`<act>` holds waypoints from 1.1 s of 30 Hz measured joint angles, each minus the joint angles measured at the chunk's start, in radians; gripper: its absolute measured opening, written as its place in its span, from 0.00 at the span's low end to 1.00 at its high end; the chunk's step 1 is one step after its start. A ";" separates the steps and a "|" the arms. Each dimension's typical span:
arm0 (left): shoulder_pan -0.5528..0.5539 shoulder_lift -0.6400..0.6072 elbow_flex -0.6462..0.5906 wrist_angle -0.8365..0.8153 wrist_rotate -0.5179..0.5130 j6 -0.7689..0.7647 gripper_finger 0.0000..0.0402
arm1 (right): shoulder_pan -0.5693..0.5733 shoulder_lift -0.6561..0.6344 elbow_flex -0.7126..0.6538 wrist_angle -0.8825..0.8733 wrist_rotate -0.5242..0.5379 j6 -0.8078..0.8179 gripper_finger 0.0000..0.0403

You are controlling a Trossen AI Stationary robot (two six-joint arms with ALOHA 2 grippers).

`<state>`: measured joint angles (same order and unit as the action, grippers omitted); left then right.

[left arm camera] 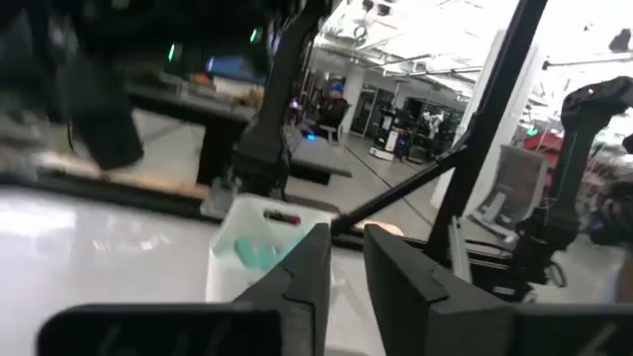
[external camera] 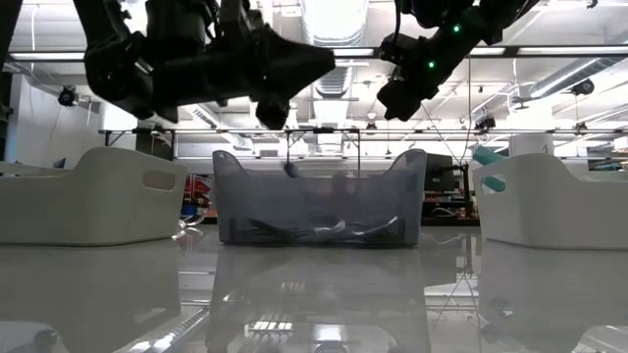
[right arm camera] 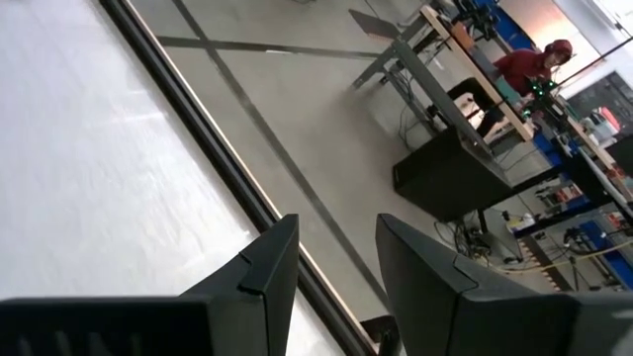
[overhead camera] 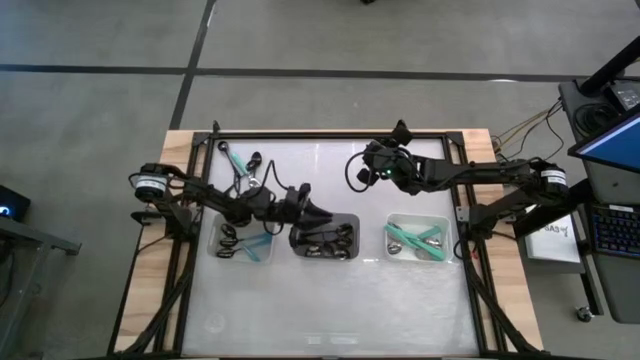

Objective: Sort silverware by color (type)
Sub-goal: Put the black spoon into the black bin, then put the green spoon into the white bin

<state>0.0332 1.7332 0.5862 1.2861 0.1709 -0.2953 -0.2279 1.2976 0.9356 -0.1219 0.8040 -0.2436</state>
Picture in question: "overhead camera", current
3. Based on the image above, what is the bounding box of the black aluminium table frame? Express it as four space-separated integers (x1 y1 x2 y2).
107 119 547 360

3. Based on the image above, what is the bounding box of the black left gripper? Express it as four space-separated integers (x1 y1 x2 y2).
269 182 335 231

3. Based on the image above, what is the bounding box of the white plastic bin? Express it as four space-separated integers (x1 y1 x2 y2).
206 213 276 265
384 212 454 264

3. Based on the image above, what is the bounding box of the small black device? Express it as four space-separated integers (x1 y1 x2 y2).
604 79 640 112

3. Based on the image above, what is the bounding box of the grey side table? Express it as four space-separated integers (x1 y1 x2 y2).
0 215 83 360

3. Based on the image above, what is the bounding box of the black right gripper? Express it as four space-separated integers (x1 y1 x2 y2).
363 119 419 196

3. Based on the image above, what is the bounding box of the yellow cable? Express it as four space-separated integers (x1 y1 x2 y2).
492 99 564 151

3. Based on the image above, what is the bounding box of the black camera cable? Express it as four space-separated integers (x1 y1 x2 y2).
344 149 381 194

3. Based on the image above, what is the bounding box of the grey translucent plastic bin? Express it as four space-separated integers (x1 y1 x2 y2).
288 212 362 262

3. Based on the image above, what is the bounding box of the white paper sheet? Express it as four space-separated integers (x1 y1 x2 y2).
523 213 584 265

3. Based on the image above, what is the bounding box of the black box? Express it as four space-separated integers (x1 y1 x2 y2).
0 183 32 224

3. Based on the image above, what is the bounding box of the monitor with blue screen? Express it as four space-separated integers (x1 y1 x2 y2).
567 110 640 175

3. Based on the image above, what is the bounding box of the grey equipment cart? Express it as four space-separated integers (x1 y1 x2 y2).
557 77 640 326

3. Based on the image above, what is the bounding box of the black spoon blue handle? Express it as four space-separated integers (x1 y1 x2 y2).
215 238 274 260
218 232 274 250
221 223 262 263

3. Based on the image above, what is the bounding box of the black keyboard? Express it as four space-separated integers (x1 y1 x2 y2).
589 203 640 260

